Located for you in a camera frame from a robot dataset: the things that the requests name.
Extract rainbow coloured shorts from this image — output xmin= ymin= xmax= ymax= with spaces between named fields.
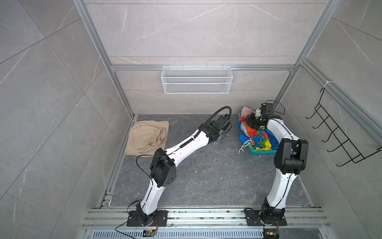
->
xmin=238 ymin=116 xmax=280 ymax=151

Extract teal plastic basket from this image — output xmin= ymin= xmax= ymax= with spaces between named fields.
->
xmin=238 ymin=111 xmax=278 ymax=156

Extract beige drawstring shorts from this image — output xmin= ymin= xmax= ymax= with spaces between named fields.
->
xmin=124 ymin=120 xmax=170 ymax=156

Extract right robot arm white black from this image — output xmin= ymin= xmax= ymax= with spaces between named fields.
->
xmin=244 ymin=116 xmax=309 ymax=226

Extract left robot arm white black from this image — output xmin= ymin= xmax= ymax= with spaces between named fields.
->
xmin=136 ymin=116 xmax=232 ymax=226

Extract pink shorts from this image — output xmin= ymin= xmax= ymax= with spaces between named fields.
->
xmin=240 ymin=106 xmax=256 ymax=118

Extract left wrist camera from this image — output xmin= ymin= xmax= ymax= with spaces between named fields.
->
xmin=215 ymin=114 xmax=231 ymax=129

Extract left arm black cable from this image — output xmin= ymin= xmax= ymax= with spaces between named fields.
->
xmin=195 ymin=106 xmax=232 ymax=138

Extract white wire mesh basket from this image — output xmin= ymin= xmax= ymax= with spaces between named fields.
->
xmin=161 ymin=66 xmax=233 ymax=94

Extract black wire hook rack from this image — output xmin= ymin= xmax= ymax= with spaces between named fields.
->
xmin=306 ymin=87 xmax=382 ymax=167

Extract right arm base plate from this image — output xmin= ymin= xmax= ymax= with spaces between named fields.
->
xmin=243 ymin=208 xmax=287 ymax=226

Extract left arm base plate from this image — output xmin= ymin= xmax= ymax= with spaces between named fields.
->
xmin=126 ymin=210 xmax=169 ymax=227

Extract aluminium frame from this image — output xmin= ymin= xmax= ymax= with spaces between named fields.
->
xmin=71 ymin=0 xmax=382 ymax=144

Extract aluminium mounting rail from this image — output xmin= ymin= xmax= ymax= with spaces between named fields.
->
xmin=80 ymin=207 xmax=330 ymax=229

